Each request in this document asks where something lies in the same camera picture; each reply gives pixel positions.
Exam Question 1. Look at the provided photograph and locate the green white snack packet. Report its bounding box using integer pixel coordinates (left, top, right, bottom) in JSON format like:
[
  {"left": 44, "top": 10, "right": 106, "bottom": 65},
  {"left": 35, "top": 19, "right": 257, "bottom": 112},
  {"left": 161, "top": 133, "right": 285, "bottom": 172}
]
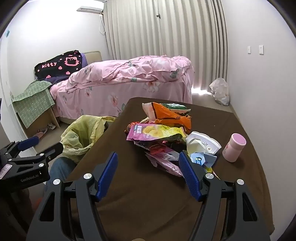
[{"left": 161, "top": 103, "right": 191, "bottom": 115}]

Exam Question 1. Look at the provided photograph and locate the orange snack packet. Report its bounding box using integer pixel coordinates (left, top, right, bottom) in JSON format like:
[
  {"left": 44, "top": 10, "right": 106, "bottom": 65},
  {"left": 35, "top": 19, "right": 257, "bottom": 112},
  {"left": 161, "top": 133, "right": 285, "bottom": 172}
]
[{"left": 142, "top": 102, "right": 192, "bottom": 135}]

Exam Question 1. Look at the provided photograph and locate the black Hello Kitty pillow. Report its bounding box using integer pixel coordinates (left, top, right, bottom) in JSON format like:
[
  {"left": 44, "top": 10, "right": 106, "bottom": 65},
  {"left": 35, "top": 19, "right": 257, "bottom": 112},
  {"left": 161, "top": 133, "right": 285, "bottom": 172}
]
[{"left": 34, "top": 49, "right": 83, "bottom": 80}]

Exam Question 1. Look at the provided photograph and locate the trash bin with yellow bag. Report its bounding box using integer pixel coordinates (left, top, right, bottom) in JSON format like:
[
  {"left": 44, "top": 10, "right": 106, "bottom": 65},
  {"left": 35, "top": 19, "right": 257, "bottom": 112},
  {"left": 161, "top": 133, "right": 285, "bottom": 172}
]
[{"left": 60, "top": 115, "right": 116, "bottom": 164}]

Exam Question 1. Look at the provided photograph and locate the red wrapper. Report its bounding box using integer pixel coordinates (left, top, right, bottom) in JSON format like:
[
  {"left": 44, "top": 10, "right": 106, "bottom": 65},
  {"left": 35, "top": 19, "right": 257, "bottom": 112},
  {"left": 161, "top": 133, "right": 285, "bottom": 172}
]
[{"left": 148, "top": 144, "right": 171, "bottom": 156}]

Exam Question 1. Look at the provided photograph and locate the pink floral duvet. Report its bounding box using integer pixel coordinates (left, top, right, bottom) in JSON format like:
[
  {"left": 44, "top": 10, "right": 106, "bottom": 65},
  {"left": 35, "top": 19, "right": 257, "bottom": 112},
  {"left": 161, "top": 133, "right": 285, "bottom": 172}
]
[{"left": 66, "top": 55, "right": 192, "bottom": 90}]

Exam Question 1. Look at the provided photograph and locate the green checked cloth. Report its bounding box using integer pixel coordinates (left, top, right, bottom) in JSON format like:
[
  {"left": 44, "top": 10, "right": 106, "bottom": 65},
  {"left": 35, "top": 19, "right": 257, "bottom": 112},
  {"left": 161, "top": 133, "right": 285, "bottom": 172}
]
[{"left": 11, "top": 80, "right": 56, "bottom": 129}]

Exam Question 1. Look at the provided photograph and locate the white plastic bag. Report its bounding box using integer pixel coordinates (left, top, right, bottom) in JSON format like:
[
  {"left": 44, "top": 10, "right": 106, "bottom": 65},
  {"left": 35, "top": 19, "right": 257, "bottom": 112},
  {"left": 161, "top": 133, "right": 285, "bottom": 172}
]
[{"left": 209, "top": 77, "right": 230, "bottom": 106}]

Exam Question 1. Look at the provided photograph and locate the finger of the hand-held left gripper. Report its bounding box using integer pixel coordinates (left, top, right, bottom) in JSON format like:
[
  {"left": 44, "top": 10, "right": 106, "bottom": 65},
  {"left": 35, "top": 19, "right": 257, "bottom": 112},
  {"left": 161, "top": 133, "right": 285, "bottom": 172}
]
[
  {"left": 0, "top": 136, "right": 40, "bottom": 160},
  {"left": 7, "top": 142, "right": 64, "bottom": 167}
]

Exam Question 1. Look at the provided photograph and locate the beige headboard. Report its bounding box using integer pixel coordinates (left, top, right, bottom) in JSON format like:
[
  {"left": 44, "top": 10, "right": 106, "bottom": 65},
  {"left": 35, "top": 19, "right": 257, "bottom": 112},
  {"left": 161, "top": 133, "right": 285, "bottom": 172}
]
[{"left": 82, "top": 51, "right": 102, "bottom": 64}]

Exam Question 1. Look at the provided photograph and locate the blue paper packet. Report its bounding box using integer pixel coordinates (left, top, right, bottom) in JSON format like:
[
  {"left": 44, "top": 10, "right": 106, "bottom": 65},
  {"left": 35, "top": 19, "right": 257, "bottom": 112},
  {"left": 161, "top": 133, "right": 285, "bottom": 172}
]
[{"left": 190, "top": 152, "right": 218, "bottom": 167}]

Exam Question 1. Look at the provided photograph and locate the bed with pink floral sheet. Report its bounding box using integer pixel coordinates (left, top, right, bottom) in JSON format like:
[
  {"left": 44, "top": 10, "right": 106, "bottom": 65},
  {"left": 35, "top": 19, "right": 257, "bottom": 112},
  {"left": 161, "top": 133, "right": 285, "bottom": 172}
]
[{"left": 50, "top": 56, "right": 195, "bottom": 123}]

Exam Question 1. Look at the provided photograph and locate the beige pleated curtain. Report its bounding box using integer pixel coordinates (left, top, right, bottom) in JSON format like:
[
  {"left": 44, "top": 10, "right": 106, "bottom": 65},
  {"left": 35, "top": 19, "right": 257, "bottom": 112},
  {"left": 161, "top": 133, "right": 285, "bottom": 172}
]
[{"left": 103, "top": 0, "right": 228, "bottom": 93}]

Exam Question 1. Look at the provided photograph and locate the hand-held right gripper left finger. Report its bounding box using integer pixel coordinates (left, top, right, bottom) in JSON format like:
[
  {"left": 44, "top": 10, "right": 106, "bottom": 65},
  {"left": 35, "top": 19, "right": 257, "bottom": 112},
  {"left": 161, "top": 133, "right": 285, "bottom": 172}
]
[{"left": 26, "top": 152, "right": 119, "bottom": 241}]

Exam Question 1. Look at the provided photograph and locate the pink cup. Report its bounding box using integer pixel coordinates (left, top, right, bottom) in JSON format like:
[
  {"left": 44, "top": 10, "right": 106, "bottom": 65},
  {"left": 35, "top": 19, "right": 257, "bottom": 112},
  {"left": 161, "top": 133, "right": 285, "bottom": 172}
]
[{"left": 222, "top": 133, "right": 246, "bottom": 163}]

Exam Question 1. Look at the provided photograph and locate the pink wrapper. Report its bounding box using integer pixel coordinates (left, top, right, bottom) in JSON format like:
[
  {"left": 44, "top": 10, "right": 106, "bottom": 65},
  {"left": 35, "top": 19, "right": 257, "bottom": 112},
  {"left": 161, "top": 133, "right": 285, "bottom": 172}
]
[{"left": 145, "top": 153, "right": 185, "bottom": 178}]

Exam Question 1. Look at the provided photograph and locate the wooden bedside table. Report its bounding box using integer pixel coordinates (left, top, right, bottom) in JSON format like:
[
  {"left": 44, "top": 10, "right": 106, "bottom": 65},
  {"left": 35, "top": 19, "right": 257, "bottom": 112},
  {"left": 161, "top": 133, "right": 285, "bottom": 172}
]
[{"left": 16, "top": 102, "right": 60, "bottom": 139}]

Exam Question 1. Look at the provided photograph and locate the person's leg in jeans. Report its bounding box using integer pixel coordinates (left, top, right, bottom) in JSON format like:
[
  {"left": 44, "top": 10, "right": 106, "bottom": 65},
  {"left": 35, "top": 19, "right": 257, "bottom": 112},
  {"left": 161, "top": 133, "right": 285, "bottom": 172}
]
[{"left": 46, "top": 158, "right": 77, "bottom": 186}]

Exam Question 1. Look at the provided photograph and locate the white carton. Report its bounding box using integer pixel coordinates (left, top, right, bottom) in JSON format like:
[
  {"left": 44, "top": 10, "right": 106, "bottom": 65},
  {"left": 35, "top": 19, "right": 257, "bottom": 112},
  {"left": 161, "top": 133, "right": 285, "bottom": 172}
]
[{"left": 186, "top": 131, "right": 222, "bottom": 160}]

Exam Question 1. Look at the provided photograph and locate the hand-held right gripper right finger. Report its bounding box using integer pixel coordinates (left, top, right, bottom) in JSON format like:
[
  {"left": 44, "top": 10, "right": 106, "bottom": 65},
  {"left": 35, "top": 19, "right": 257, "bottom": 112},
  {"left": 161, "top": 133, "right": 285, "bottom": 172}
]
[{"left": 179, "top": 150, "right": 271, "bottom": 241}]

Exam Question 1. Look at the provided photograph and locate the pink yellow chip packet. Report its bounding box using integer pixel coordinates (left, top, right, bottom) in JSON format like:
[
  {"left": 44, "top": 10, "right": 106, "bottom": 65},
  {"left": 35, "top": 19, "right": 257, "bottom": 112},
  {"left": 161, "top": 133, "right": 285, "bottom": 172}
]
[{"left": 126, "top": 123, "right": 188, "bottom": 145}]

